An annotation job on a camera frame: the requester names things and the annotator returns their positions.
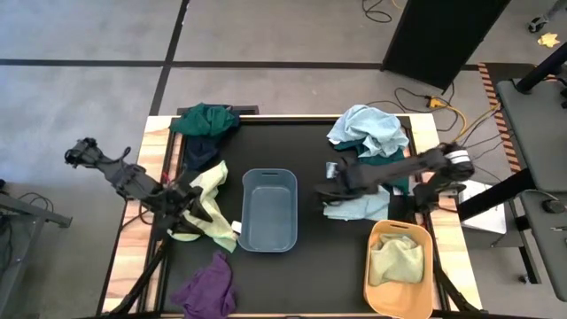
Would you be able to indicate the black computer mouse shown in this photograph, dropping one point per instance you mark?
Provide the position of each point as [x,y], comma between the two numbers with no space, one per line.
[553,206]

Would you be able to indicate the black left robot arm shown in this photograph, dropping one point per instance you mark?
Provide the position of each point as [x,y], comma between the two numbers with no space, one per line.
[128,179]

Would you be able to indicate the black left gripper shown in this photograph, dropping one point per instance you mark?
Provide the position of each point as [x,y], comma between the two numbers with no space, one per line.
[177,204]

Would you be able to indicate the black table mat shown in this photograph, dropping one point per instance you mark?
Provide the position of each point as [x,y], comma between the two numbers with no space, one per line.
[319,266]

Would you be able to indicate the black partition panel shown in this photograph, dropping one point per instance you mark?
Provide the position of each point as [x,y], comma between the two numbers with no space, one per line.
[438,37]

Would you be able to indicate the striped hazard tape strip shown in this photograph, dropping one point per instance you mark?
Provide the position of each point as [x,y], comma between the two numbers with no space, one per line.
[498,115]

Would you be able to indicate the white box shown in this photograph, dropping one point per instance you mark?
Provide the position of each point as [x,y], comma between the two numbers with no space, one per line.
[487,217]

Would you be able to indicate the pale yellow towel green edge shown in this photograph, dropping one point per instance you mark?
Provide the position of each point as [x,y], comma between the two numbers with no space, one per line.
[212,208]

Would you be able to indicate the grey desk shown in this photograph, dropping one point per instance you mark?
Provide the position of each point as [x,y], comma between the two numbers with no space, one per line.
[538,133]

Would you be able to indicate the orange plastic basket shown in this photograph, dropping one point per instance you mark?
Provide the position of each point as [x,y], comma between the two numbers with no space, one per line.
[398,294]

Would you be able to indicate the purple microfiber towel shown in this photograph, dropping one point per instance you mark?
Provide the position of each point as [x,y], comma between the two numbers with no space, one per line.
[207,288]

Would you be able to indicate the navy blue microfiber towel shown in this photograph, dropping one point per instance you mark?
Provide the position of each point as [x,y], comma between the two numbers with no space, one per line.
[200,150]

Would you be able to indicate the dark green microfiber towel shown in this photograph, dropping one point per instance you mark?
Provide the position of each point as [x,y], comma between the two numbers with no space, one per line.
[206,119]
[381,158]

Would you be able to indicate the caster wheel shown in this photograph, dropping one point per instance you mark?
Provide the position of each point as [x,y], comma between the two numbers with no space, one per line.
[537,24]

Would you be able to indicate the black pole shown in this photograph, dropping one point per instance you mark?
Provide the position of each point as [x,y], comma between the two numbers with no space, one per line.
[542,68]

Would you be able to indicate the yellow power plug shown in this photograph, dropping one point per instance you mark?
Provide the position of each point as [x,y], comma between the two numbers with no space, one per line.
[435,103]

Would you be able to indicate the grey side table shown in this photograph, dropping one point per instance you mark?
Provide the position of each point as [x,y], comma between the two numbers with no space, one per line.
[24,230]

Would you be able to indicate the black desk beam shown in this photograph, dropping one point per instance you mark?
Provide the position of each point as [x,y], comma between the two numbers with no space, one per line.
[496,195]

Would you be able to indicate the blue-grey plastic basket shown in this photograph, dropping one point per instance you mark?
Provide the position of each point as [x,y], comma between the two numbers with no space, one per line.
[269,208]

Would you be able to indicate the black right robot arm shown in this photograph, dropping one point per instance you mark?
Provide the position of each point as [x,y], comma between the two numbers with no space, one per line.
[425,166]

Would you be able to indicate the pale yellow microfiber towel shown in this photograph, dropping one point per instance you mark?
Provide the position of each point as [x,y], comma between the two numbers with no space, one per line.
[395,259]

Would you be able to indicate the yellow star paper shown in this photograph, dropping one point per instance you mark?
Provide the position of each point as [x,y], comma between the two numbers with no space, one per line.
[549,40]

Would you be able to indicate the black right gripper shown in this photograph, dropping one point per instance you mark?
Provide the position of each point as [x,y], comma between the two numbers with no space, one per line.
[359,177]

